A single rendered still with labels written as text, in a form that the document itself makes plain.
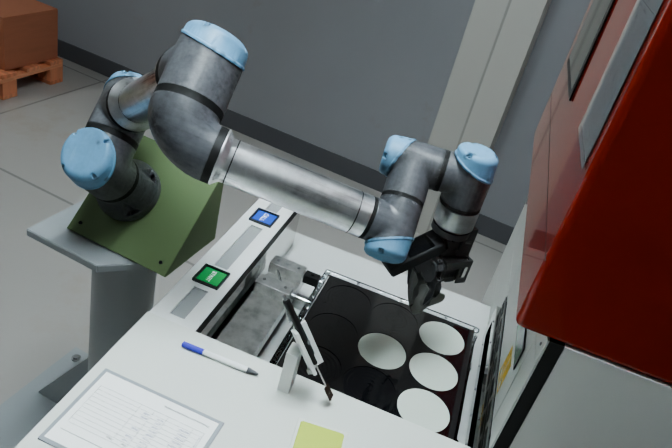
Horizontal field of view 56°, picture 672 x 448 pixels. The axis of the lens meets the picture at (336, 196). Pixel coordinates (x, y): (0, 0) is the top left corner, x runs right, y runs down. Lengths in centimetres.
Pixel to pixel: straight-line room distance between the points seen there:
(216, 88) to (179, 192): 55
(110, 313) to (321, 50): 232
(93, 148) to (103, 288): 43
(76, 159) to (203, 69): 46
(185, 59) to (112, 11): 344
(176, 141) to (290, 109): 286
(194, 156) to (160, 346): 33
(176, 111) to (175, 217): 55
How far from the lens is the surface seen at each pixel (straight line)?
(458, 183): 108
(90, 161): 137
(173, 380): 107
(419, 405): 123
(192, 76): 101
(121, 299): 167
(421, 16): 341
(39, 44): 431
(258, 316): 132
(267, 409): 105
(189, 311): 120
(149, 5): 426
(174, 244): 149
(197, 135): 99
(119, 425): 101
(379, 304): 141
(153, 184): 152
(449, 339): 139
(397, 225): 104
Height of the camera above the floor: 176
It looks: 29 degrees down
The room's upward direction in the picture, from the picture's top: 15 degrees clockwise
